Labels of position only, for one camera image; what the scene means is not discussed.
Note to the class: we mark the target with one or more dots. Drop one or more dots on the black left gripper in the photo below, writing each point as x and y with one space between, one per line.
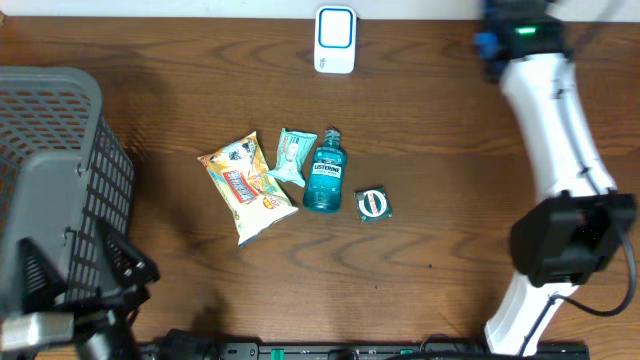
111 318

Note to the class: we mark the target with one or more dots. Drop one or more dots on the orange snack bag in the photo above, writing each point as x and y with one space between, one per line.
239 171

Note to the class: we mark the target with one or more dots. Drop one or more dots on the green round-logo packet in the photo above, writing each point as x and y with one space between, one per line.
373 205

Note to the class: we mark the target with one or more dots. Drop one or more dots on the green wet wipes pack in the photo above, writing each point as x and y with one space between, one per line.
292 151

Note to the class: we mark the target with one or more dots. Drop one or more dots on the blue Listerine mouthwash bottle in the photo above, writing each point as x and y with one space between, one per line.
323 193

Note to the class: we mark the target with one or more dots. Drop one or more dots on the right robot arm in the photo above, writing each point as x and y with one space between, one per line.
580 219

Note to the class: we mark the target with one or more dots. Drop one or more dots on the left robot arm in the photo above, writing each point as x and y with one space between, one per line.
100 326

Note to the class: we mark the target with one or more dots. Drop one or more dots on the white barcode scanner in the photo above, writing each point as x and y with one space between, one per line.
335 39

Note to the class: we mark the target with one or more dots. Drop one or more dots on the grey plastic mesh basket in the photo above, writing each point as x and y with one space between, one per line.
62 169

